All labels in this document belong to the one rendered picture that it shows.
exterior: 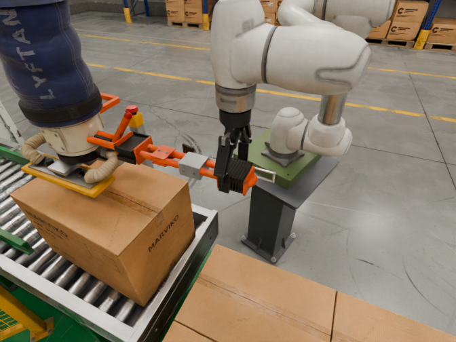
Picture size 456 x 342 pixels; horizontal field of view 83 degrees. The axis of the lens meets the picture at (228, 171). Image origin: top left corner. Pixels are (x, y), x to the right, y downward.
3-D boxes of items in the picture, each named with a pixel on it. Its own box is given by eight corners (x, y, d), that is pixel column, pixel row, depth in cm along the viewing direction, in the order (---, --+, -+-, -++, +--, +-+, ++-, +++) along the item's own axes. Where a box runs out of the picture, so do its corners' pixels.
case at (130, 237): (51, 250, 129) (8, 194, 104) (112, 199, 157) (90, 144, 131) (144, 308, 108) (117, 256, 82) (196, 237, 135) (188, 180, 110)
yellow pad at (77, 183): (22, 172, 93) (15, 161, 90) (47, 157, 100) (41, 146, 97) (94, 199, 83) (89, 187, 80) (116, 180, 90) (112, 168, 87)
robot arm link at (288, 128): (274, 136, 152) (278, 100, 138) (305, 142, 145) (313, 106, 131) (264, 150, 141) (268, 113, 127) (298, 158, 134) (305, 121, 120)
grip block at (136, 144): (116, 160, 82) (110, 144, 78) (136, 144, 89) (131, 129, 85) (137, 167, 79) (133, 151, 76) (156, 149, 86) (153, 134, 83)
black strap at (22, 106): (7, 115, 79) (0, 102, 76) (69, 87, 95) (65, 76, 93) (61, 129, 72) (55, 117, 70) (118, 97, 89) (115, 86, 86)
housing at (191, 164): (178, 175, 76) (176, 163, 73) (190, 162, 81) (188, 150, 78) (199, 181, 74) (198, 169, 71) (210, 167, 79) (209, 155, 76)
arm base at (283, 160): (275, 139, 159) (276, 131, 156) (305, 155, 146) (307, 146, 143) (254, 150, 150) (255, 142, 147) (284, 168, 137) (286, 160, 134)
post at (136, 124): (156, 226, 208) (124, 115, 144) (161, 220, 213) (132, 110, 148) (163, 229, 206) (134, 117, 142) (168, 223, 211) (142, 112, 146)
